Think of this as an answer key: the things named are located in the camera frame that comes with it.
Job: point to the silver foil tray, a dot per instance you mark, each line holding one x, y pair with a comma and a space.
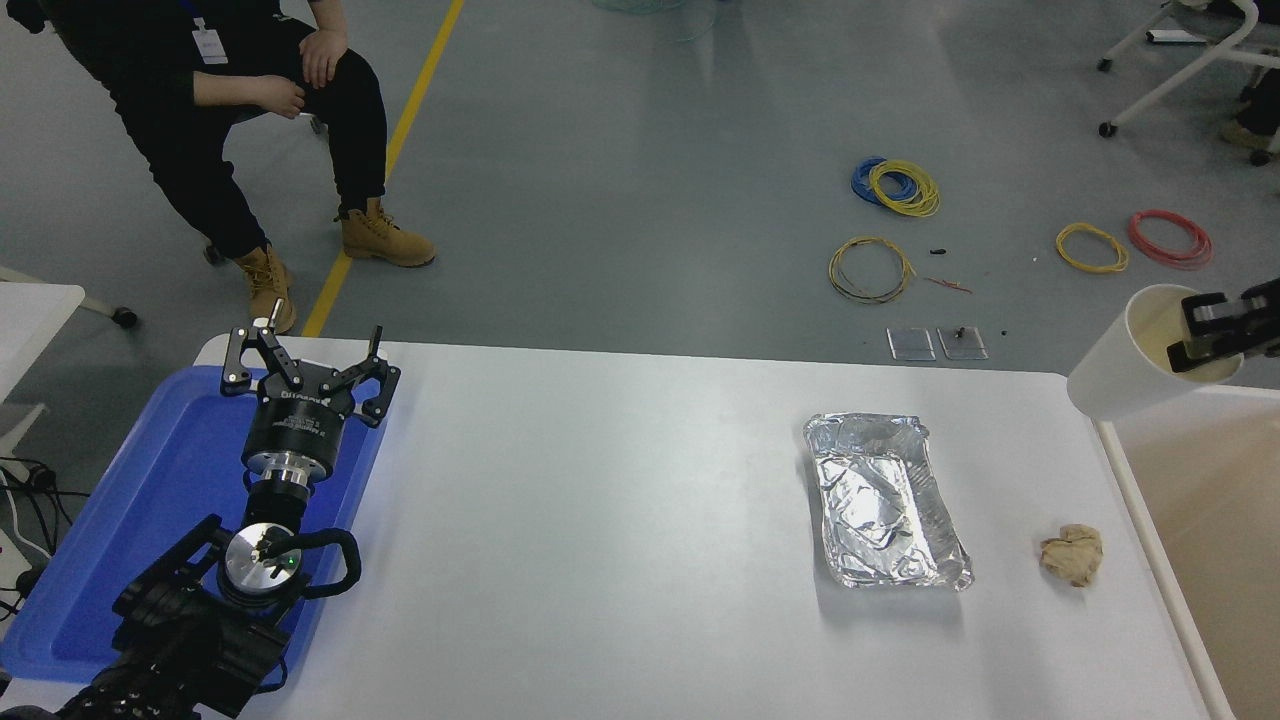
885, 500

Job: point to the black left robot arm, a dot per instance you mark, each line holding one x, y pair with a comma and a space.
180, 640

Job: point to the white paper cup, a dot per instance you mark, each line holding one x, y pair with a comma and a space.
1115, 370

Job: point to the white wheeled chair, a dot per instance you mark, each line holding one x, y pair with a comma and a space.
1107, 129

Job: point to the person's left hand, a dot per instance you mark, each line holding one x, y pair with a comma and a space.
325, 55

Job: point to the clear floor plate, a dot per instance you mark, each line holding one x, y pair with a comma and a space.
970, 348
911, 344

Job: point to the large pale bin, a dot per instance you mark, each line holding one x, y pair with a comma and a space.
1220, 560

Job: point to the person's left foot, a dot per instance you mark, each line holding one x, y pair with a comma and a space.
385, 240

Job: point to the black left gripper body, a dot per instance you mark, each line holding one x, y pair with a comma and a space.
295, 425

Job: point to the person's right foot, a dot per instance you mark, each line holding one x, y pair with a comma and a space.
268, 290

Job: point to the white side table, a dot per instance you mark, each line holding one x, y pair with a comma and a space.
30, 320

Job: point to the white name badge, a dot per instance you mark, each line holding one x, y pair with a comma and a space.
209, 45

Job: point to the person's right forearm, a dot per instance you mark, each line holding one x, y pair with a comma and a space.
225, 90

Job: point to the person's foot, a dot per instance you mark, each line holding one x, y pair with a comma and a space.
385, 240
268, 290

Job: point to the person's right hand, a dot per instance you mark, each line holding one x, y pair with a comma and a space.
277, 97

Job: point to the crumpled tan paper ball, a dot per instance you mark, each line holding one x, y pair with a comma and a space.
1072, 555

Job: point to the blue plastic tray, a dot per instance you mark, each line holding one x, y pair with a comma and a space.
150, 480

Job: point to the grey leg with caster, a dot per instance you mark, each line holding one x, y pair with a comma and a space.
123, 318

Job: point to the person's left forearm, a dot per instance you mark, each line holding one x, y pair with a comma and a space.
327, 12

